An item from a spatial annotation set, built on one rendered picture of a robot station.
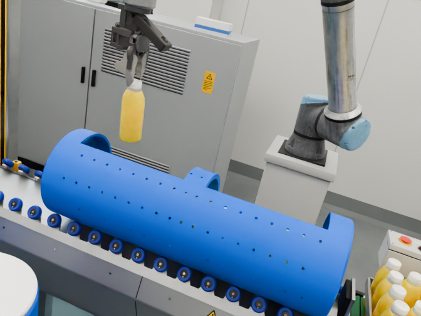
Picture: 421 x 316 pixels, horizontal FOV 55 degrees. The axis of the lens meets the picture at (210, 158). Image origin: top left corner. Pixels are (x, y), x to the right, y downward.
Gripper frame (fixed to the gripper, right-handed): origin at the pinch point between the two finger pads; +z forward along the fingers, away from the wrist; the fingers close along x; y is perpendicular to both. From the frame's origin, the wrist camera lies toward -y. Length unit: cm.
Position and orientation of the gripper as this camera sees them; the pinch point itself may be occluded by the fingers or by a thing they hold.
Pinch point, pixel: (135, 81)
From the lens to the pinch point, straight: 118.1
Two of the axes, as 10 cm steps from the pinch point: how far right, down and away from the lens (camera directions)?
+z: -2.1, 8.9, 4.0
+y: -9.2, -3.2, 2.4
